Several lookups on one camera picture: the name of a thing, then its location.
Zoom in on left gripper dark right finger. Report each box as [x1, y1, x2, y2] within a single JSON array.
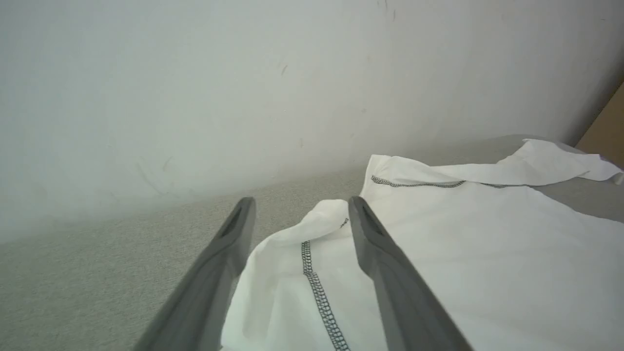
[[348, 196, 473, 351]]

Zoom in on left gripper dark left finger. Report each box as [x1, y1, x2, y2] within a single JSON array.
[[134, 196, 257, 351]]

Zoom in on white t-shirt with grey stitching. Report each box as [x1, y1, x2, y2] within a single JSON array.
[[220, 139, 624, 351]]

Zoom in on brown board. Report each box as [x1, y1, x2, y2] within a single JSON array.
[[575, 82, 624, 169]]

